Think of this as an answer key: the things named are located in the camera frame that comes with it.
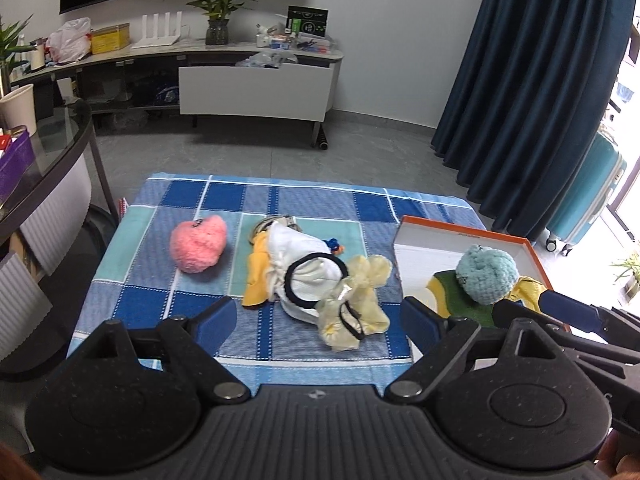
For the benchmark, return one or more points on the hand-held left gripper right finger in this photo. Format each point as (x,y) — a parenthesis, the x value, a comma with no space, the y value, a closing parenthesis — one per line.
(419,321)

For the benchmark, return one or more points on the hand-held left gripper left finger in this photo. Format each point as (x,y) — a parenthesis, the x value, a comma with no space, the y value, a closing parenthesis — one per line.
(219,319)

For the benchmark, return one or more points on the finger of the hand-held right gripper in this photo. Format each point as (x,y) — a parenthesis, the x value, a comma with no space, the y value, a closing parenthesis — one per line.
(570,310)
(510,310)

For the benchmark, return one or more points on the yellow striped cloth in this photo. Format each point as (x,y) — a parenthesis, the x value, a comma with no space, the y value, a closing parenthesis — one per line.
(527,287)

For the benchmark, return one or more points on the green scouring sponge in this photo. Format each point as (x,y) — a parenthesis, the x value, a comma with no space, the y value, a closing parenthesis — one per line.
(450,295)

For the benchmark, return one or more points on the blue plush ball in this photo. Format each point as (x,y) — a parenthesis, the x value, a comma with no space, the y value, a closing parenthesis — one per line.
(485,272)

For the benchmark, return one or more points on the white box with orange rim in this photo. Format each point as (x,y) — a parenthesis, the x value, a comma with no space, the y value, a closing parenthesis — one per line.
(430,255)

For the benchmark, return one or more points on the pale yellow scrunchie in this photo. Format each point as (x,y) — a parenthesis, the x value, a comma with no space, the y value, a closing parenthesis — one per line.
(367,272)

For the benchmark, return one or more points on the pink plush ball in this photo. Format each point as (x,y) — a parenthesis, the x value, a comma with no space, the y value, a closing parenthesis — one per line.
(197,245)

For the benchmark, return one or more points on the white and yellow cloth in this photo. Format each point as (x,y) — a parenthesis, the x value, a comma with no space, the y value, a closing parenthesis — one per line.
(295,242)

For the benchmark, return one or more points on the small blue orange toy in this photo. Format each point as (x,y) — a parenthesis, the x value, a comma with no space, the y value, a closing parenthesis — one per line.
(334,246)

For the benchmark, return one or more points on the person's right hand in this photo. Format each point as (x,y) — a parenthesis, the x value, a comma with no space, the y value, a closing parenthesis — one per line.
(622,460)

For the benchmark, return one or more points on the blue checkered tablecloth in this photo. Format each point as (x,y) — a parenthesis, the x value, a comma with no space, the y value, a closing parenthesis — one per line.
(160,310)

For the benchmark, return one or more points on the small potted plant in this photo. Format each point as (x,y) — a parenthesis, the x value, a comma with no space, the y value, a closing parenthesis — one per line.
(627,275)

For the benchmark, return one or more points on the teal suitcase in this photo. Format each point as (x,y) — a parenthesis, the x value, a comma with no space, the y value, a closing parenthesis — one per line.
(585,200)

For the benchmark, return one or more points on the black roll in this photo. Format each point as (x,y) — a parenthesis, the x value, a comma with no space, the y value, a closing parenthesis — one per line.
(321,140)

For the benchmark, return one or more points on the dark blue curtain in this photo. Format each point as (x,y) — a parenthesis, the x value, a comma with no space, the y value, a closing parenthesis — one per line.
(525,85)

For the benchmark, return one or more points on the white drawer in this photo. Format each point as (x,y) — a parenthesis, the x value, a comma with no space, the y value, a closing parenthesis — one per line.
(255,92)

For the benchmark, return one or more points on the blue patterned bag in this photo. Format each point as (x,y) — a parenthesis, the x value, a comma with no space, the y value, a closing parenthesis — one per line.
(165,94)

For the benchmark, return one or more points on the dark glass table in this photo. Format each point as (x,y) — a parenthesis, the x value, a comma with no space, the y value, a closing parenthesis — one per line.
(50,160)

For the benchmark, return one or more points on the purple box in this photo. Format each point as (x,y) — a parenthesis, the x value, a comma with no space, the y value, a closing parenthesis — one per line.
(15,170)

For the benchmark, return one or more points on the pile of clear plastic bags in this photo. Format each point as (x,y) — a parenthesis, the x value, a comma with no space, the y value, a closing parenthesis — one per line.
(265,59)

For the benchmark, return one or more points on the tv stand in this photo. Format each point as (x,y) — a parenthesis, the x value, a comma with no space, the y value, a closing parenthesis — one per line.
(100,75)

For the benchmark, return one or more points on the pile of small items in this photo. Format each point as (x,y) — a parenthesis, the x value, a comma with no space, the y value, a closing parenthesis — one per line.
(280,40)

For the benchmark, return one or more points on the white router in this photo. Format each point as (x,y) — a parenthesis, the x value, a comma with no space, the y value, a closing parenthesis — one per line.
(156,35)

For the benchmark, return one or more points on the plant in white pot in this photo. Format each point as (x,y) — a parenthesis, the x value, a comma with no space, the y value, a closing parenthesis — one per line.
(17,105)

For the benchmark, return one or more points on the yellow box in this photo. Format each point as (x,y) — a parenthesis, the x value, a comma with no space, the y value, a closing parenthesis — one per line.
(110,40)

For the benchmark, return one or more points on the green and black box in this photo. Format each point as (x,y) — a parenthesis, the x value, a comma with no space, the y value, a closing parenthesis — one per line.
(307,21)

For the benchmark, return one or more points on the white plastic bag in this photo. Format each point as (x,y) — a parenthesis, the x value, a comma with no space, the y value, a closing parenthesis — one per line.
(70,40)

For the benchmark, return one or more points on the plant in dark vase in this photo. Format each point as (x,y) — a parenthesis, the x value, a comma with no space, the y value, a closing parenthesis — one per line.
(217,0)

